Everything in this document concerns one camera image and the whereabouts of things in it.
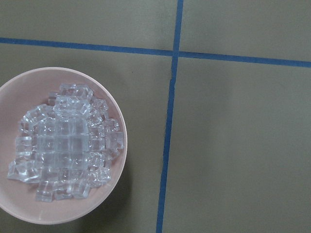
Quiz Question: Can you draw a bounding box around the pink bowl of ice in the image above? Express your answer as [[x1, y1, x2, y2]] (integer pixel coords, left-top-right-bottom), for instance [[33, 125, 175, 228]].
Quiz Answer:
[[0, 67, 127, 224]]

